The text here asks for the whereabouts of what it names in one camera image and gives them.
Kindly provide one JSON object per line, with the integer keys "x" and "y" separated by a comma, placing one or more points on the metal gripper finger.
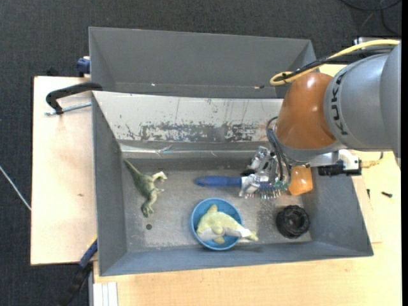
{"x": 259, "y": 159}
{"x": 252, "y": 184}

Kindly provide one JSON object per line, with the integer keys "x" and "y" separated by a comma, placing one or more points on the orange translucent block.
{"x": 300, "y": 182}

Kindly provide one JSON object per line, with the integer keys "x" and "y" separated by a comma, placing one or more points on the blue pen-shaped tool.
{"x": 216, "y": 181}

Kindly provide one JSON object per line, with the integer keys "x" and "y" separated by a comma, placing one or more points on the yellow-green toy dolphin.
{"x": 218, "y": 222}

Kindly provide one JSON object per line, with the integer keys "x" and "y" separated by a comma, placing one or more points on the black ribbed round knob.
{"x": 292, "y": 222}

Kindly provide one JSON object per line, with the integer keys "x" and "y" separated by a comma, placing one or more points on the blue bowl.
{"x": 201, "y": 209}

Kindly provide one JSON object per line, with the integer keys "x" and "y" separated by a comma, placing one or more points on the grey metal bin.
{"x": 178, "y": 225}

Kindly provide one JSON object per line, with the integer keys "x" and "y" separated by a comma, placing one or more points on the green toy dinosaur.
{"x": 146, "y": 185}

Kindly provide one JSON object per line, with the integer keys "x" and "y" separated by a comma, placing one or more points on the small black screw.
{"x": 387, "y": 194}

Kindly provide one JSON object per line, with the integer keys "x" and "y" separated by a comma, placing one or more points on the pale wood flat board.
{"x": 60, "y": 177}

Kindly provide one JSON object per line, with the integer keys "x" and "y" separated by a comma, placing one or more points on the black cylinder on white bracket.
{"x": 331, "y": 170}

